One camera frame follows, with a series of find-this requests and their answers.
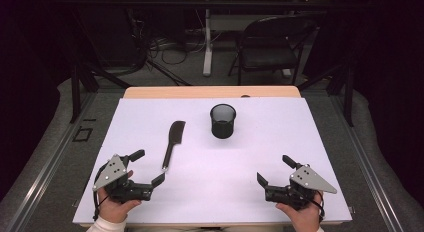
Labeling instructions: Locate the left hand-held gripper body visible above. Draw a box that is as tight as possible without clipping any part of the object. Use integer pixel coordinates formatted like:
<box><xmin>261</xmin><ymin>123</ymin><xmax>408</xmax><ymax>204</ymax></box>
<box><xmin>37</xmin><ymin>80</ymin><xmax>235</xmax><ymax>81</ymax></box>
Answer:
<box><xmin>92</xmin><ymin>154</ymin><xmax>154</xmax><ymax>204</ymax></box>

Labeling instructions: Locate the white table board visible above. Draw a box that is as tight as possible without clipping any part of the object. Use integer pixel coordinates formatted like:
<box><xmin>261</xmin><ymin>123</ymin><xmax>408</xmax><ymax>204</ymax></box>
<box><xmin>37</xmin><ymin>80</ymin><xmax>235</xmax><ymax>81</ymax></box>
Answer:
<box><xmin>72</xmin><ymin>97</ymin><xmax>353</xmax><ymax>225</ymax></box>

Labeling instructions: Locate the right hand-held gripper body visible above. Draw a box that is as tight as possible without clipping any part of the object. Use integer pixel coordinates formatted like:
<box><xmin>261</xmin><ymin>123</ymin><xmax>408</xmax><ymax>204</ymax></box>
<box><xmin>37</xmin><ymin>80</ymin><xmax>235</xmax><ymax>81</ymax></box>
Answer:
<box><xmin>265</xmin><ymin>165</ymin><xmax>338</xmax><ymax>211</ymax></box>

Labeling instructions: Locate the right hand-held gripper cable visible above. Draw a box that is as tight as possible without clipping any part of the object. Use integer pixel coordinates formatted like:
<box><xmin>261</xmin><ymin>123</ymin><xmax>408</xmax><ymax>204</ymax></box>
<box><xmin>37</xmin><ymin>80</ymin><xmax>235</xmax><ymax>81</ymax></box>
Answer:
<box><xmin>311</xmin><ymin>190</ymin><xmax>326</xmax><ymax>223</ymax></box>

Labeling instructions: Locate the metal floor rail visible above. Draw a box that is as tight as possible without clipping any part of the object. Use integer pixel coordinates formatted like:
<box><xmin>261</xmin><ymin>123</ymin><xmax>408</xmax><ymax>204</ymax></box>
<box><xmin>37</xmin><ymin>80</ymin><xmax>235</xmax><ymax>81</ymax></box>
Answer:
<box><xmin>6</xmin><ymin>91</ymin><xmax>98</xmax><ymax>232</ymax></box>
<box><xmin>329</xmin><ymin>91</ymin><xmax>404</xmax><ymax>232</ymax></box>

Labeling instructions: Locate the black comb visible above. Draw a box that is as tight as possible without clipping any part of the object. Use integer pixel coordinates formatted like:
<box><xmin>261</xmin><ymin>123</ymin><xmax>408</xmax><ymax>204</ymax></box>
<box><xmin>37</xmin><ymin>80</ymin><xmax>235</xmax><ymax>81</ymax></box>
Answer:
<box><xmin>161</xmin><ymin>120</ymin><xmax>187</xmax><ymax>173</ymax></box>

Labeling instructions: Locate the person's left hand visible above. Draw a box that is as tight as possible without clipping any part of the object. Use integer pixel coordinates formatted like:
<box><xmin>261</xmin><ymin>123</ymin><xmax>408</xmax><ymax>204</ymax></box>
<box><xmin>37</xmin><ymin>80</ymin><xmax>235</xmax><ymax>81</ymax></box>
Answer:
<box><xmin>98</xmin><ymin>170</ymin><xmax>143</xmax><ymax>224</ymax></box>

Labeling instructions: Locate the person's right hand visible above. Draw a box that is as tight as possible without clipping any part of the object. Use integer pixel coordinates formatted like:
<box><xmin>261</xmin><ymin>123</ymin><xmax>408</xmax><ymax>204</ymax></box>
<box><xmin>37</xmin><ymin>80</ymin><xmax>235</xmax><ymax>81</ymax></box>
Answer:
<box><xmin>275</xmin><ymin>191</ymin><xmax>324</xmax><ymax>232</ymax></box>

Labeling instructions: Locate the black mesh cup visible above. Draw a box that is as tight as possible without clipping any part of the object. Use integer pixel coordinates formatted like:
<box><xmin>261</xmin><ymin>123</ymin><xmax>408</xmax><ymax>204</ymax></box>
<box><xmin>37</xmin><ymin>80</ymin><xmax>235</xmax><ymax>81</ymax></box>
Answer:
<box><xmin>209</xmin><ymin>103</ymin><xmax>237</xmax><ymax>140</ymax></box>

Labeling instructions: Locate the wooden table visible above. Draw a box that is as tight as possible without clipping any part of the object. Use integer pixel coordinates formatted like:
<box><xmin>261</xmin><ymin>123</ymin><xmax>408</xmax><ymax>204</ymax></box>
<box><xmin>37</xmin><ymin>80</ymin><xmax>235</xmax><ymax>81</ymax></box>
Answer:
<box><xmin>78</xmin><ymin>85</ymin><xmax>349</xmax><ymax>230</ymax></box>

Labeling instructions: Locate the wooden desk with white legs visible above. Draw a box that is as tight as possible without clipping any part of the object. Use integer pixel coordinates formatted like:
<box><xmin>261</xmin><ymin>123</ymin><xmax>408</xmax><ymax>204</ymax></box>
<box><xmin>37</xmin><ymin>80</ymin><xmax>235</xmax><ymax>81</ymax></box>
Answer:
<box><xmin>183</xmin><ymin>0</ymin><xmax>336</xmax><ymax>77</ymax></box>

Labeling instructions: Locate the hand-held gripper cable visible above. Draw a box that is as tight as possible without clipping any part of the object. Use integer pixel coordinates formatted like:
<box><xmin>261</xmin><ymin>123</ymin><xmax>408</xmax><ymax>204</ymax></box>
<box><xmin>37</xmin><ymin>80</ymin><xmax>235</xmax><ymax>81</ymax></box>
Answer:
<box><xmin>93</xmin><ymin>161</ymin><xmax>111</xmax><ymax>221</ymax></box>
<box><xmin>311</xmin><ymin>190</ymin><xmax>326</xmax><ymax>223</ymax></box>

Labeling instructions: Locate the black folding chair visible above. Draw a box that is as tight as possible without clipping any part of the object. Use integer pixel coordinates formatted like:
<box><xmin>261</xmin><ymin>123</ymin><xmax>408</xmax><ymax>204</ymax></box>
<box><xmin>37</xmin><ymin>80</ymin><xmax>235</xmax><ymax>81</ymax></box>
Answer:
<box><xmin>228</xmin><ymin>15</ymin><xmax>318</xmax><ymax>86</ymax></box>

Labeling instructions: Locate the black metal stand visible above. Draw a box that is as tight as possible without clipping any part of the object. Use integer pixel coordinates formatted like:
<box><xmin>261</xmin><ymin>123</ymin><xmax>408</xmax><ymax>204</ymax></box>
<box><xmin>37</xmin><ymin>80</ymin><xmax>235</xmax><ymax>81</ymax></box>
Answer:
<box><xmin>69</xmin><ymin>58</ymin><xmax>133</xmax><ymax>125</ymax></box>
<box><xmin>296</xmin><ymin>58</ymin><xmax>355</xmax><ymax>128</ymax></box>

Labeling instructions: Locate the bundle of floor cables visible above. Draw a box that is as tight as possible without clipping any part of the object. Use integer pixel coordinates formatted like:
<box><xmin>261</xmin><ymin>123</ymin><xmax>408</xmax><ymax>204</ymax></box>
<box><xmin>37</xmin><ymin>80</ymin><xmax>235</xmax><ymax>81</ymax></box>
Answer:
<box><xmin>146</xmin><ymin>28</ymin><xmax>208</xmax><ymax>66</ymax></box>

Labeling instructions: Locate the left hand-held gripper cable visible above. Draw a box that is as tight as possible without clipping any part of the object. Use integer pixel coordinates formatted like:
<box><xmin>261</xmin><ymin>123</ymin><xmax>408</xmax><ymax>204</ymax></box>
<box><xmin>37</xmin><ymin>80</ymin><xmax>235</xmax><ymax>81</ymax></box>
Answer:
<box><xmin>93</xmin><ymin>161</ymin><xmax>111</xmax><ymax>221</ymax></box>

